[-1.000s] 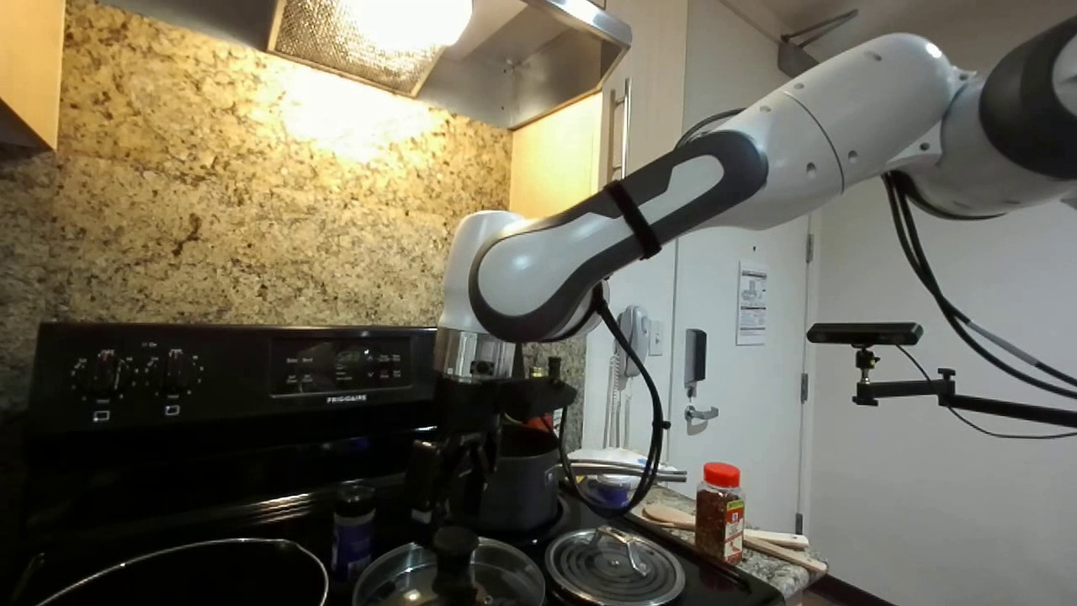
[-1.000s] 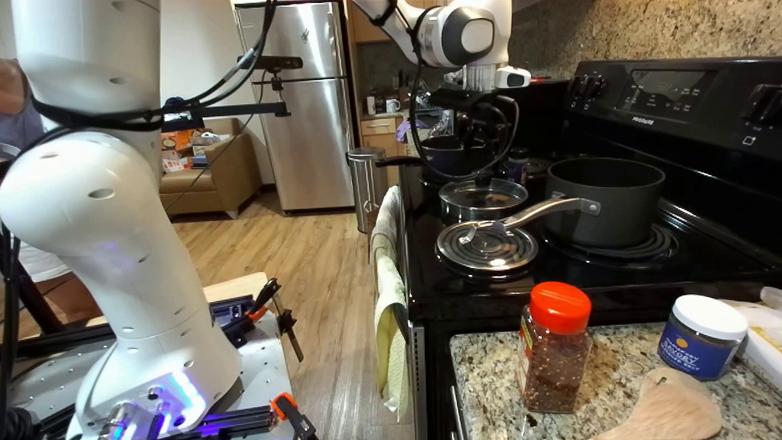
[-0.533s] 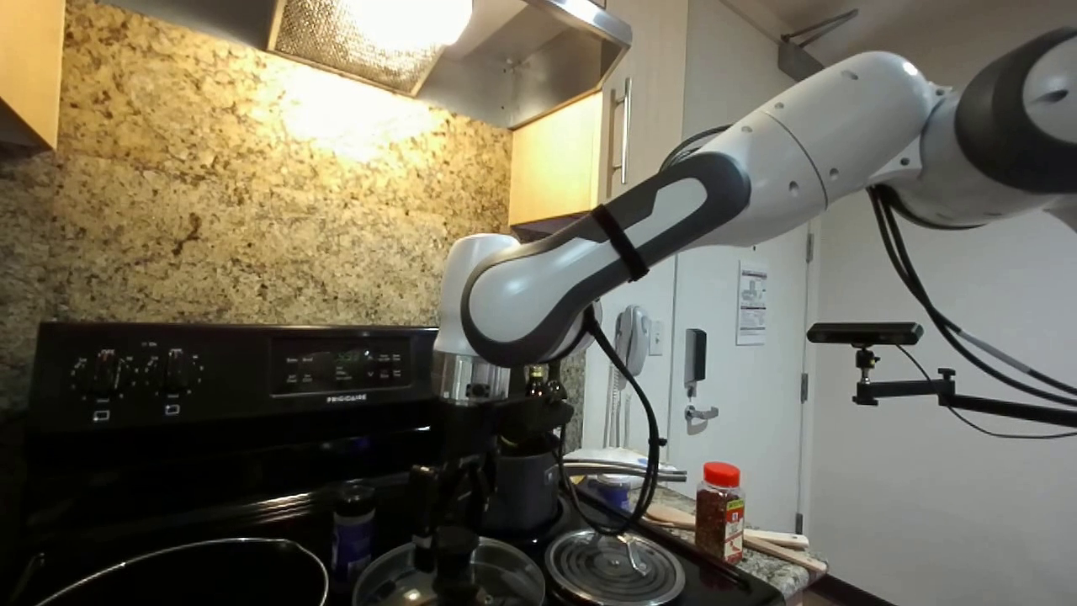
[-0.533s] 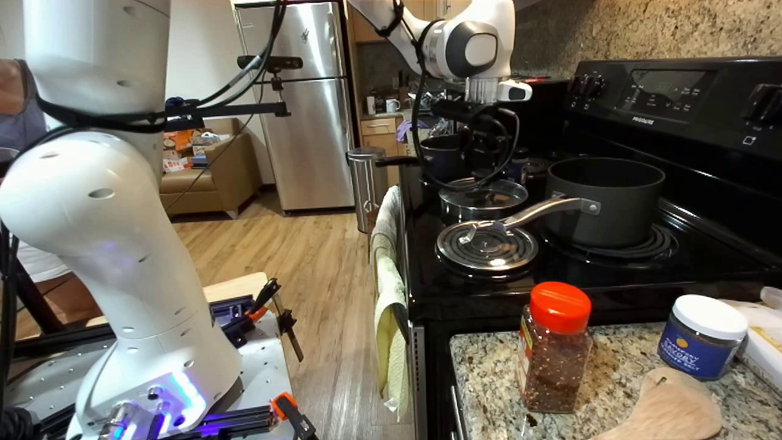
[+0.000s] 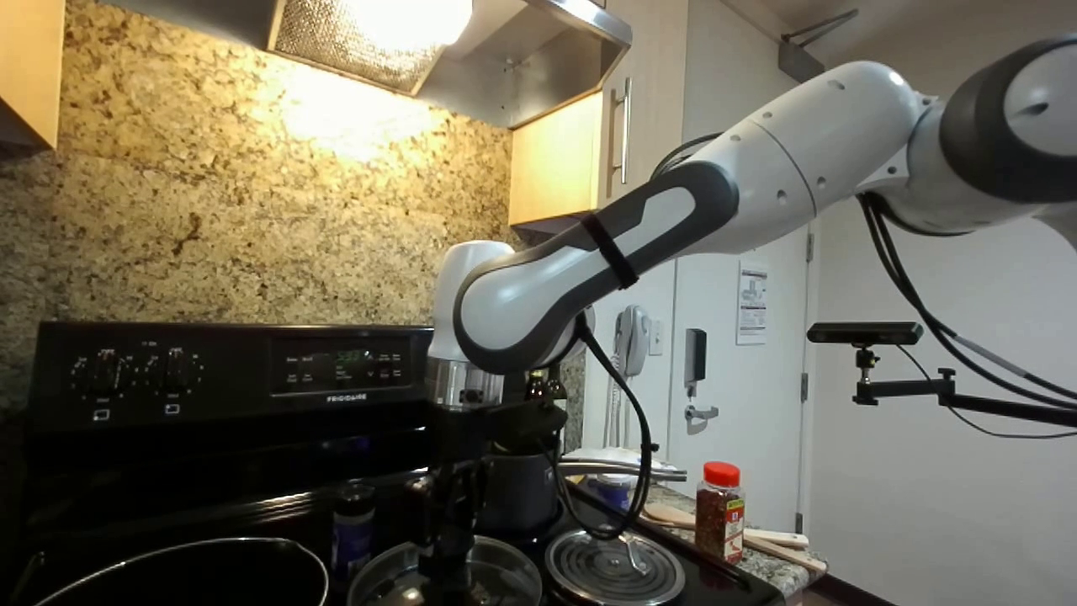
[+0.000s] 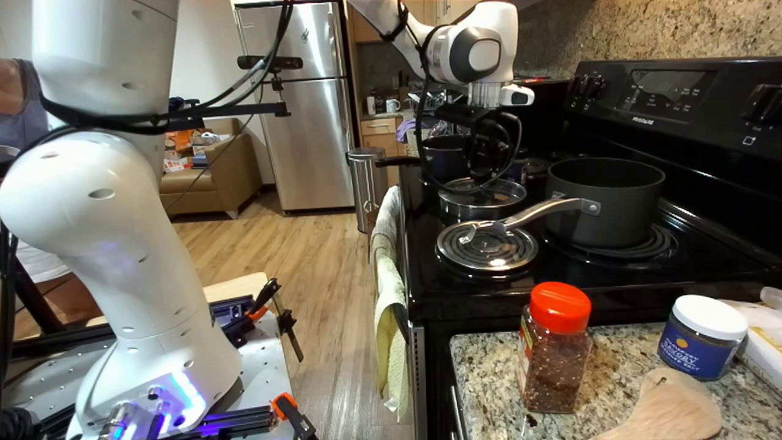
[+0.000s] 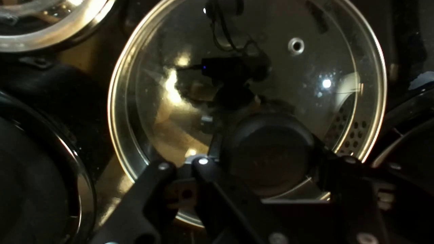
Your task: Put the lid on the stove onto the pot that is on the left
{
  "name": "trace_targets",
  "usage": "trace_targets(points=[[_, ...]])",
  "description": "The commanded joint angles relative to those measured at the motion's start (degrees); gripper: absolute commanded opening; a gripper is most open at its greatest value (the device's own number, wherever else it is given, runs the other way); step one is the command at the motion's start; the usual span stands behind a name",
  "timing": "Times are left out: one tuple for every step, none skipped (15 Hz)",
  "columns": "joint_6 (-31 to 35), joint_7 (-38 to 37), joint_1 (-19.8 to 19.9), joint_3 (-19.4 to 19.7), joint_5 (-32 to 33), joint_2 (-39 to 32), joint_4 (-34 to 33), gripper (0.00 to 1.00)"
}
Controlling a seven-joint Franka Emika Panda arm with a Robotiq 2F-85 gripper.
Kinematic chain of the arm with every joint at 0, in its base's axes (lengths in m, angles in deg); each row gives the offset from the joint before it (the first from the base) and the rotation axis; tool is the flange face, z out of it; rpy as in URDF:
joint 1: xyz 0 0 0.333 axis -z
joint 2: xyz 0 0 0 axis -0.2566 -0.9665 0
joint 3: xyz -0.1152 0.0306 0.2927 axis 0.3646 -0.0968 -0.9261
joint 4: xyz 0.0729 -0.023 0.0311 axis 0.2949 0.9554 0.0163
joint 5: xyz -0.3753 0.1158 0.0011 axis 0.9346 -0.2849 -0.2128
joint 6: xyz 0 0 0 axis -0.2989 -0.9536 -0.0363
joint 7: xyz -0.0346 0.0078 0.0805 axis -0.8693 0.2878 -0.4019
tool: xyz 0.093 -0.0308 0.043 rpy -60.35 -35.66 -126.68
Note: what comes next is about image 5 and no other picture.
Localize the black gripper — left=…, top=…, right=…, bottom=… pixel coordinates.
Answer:
left=427, top=380, right=570, bottom=571

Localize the glass lid black knob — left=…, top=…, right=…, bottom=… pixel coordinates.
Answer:
left=347, top=534, right=548, bottom=606

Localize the black electric stove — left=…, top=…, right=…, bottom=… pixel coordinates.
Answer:
left=0, top=316, right=788, bottom=606

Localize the small blue-labelled bottle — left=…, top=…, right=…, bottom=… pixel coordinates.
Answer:
left=331, top=478, right=380, bottom=586

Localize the red-capped spice jar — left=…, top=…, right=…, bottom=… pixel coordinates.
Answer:
left=693, top=458, right=748, bottom=565

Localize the white door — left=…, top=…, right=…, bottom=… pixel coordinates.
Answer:
left=671, top=0, right=817, bottom=538

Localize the wooden spatula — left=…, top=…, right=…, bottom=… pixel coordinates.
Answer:
left=671, top=501, right=831, bottom=583

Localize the white paper notice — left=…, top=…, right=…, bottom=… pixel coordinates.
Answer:
left=733, top=261, right=773, bottom=349

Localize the wooden upper cabinet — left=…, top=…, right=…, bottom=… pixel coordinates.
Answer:
left=505, top=87, right=632, bottom=231
left=0, top=0, right=69, bottom=153

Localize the steel range hood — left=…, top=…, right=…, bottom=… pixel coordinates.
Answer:
left=97, top=0, right=638, bottom=130

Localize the metal door closer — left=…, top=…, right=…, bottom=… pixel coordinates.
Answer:
left=773, top=6, right=863, bottom=85

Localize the large grey metal-handled pot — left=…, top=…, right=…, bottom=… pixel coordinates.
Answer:
left=480, top=442, right=567, bottom=532

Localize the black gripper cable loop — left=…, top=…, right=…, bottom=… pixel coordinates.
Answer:
left=551, top=314, right=660, bottom=548

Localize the white wall phone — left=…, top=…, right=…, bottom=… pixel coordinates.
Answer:
left=613, top=302, right=655, bottom=382

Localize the silver door handle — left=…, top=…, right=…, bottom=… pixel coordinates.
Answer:
left=685, top=399, right=724, bottom=439

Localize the black wall device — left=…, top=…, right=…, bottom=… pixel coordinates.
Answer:
left=685, top=325, right=711, bottom=386

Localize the small black long-handled pot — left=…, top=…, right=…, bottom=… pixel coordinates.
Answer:
left=30, top=532, right=338, bottom=606

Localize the black stereo camera bar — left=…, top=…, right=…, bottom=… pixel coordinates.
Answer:
left=806, top=318, right=927, bottom=349

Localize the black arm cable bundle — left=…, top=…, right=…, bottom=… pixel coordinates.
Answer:
left=854, top=192, right=1077, bottom=445

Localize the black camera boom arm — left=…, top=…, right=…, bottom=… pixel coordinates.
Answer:
left=848, top=343, right=1077, bottom=432

